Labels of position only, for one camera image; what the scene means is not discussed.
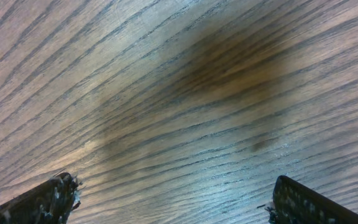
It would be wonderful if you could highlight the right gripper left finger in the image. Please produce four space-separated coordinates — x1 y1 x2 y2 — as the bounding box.
0 172 82 224

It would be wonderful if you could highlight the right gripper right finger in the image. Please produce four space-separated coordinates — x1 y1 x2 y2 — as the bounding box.
265 175 358 224

